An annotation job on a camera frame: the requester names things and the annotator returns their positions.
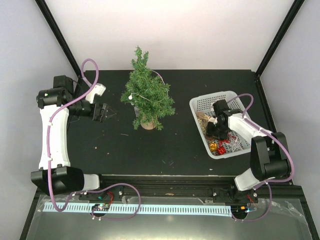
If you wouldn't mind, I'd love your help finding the fairy light string with battery box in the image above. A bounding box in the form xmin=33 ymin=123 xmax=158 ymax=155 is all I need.
xmin=127 ymin=70 xmax=170 ymax=118

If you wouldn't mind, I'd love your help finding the white plastic basket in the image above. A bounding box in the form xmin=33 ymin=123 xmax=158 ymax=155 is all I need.
xmin=189 ymin=90 xmax=251 ymax=160

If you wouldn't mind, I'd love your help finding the small green christmas tree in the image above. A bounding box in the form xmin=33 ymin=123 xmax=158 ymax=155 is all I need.
xmin=120 ymin=46 xmax=176 ymax=131

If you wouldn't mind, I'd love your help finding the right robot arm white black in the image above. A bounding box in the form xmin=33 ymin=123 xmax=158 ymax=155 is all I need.
xmin=205 ymin=99 xmax=295 ymax=202

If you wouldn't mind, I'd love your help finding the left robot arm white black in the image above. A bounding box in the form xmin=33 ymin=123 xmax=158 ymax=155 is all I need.
xmin=30 ymin=75 xmax=115 ymax=200

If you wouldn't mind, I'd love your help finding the gold gift box ornament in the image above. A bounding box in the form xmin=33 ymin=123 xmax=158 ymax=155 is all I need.
xmin=209 ymin=142 xmax=218 ymax=152

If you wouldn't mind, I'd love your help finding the red gift box ornament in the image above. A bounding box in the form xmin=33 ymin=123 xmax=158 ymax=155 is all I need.
xmin=216 ymin=146 xmax=227 ymax=156

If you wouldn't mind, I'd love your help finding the silver star ornament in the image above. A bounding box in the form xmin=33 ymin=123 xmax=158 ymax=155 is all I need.
xmin=228 ymin=136 xmax=243 ymax=153

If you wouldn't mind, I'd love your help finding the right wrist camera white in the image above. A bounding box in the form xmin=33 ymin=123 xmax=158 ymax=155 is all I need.
xmin=208 ymin=117 xmax=218 ymax=125

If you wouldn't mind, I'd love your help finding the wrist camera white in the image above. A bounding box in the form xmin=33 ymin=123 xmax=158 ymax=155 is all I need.
xmin=208 ymin=117 xmax=218 ymax=125
xmin=85 ymin=83 xmax=106 ymax=104

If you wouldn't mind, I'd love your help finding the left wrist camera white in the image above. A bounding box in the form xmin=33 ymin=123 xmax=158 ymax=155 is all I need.
xmin=85 ymin=83 xmax=106 ymax=104

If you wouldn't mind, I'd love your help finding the light blue slotted cable duct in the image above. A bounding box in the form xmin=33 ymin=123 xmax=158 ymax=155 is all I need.
xmin=43 ymin=202 xmax=233 ymax=218

